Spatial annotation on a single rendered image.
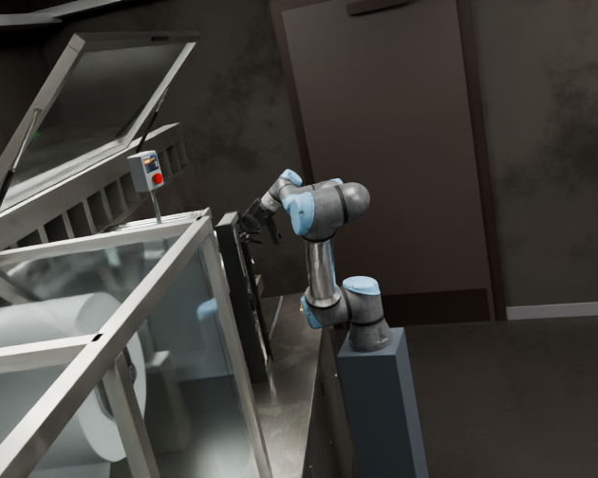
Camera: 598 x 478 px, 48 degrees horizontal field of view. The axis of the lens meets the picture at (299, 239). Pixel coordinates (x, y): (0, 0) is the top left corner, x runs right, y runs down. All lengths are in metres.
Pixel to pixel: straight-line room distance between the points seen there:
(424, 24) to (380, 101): 0.50
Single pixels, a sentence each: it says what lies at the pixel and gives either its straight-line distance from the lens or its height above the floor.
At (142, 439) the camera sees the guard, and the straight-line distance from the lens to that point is 1.00.
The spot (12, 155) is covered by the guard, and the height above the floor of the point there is 1.80.
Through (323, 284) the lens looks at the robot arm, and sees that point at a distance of 2.10.
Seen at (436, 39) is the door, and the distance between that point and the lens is 4.02.
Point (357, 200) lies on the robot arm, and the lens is 1.92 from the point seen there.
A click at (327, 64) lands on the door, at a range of 4.14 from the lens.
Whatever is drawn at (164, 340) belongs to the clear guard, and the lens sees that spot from 1.14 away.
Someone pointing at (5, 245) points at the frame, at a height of 1.59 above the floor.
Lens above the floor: 1.92
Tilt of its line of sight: 16 degrees down
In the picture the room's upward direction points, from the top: 12 degrees counter-clockwise
